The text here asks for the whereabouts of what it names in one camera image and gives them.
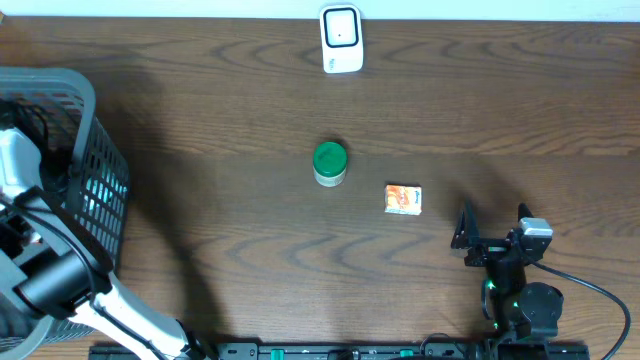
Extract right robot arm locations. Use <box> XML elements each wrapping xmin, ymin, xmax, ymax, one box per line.
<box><xmin>451</xmin><ymin>203</ymin><xmax>564</xmax><ymax>341</ymax></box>

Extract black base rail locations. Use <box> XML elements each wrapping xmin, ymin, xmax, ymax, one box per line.
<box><xmin>88</xmin><ymin>341</ymin><xmax>591</xmax><ymax>360</ymax></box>

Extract teal white snack packet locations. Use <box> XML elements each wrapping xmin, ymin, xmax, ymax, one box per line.
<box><xmin>83</xmin><ymin>165</ymin><xmax>128</xmax><ymax>212</ymax></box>

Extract orange small snack packet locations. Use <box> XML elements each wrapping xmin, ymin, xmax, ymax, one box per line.
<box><xmin>385</xmin><ymin>185</ymin><xmax>422</xmax><ymax>216</ymax></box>

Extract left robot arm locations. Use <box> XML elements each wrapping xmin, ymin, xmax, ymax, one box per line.
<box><xmin>1</xmin><ymin>128</ymin><xmax>218</xmax><ymax>359</ymax></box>

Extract green lid jar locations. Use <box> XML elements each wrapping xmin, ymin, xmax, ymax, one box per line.
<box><xmin>313</xmin><ymin>142</ymin><xmax>348</xmax><ymax>187</ymax></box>

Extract grey plastic mesh basket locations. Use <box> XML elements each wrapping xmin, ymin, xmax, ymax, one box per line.
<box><xmin>1</xmin><ymin>67</ymin><xmax>130</xmax><ymax>359</ymax></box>

